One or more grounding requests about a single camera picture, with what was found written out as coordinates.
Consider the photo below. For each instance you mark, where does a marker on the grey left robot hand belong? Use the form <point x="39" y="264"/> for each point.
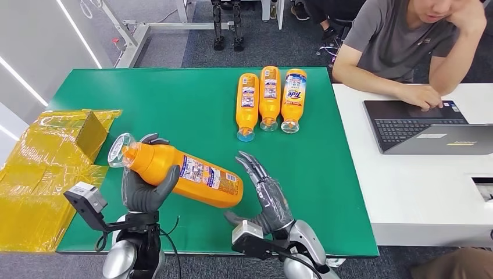
<point x="142" y="196"/>

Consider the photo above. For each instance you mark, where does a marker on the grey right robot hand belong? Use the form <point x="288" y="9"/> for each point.
<point x="273" y="204"/>

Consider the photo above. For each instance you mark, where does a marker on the orange detergent bottle blue cap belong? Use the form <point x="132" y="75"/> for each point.
<point x="246" y="115"/>

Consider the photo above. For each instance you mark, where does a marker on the orange Tide detergent bottle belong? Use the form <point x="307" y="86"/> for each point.
<point x="292" y="109"/>

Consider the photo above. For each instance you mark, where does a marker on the yellow film wrapped cardboard box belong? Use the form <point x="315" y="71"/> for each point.
<point x="46" y="181"/>

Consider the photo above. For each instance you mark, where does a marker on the green table mat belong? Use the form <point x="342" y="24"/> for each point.
<point x="192" y="96"/>

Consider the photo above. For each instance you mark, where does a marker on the white desk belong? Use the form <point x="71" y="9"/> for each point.
<point x="408" y="192"/>

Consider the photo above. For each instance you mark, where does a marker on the dark grey laptop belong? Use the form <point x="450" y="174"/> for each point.
<point x="408" y="127"/>

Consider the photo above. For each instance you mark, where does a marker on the office chair base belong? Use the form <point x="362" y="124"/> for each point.
<point x="332" y="48"/>

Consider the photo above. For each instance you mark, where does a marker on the black robot leg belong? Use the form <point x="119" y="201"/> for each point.
<point x="218" y="27"/>
<point x="238" y="27"/>

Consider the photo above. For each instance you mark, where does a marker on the white furniture leg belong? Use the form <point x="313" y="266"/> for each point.
<point x="280" y="11"/>

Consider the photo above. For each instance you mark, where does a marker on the brown rounded object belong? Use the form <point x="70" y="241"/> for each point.
<point x="458" y="265"/>

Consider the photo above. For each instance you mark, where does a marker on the person with black shoes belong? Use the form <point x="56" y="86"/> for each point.
<point x="319" y="9"/>

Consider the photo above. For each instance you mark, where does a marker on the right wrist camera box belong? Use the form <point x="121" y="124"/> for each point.
<point x="246" y="231"/>

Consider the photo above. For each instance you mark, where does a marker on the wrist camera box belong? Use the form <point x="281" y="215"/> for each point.
<point x="86" y="198"/>
<point x="246" y="231"/>

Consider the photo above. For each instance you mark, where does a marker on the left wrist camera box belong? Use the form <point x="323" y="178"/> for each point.
<point x="86" y="198"/>

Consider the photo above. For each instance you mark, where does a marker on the white metal frame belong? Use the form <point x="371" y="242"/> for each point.
<point x="138" y="34"/>

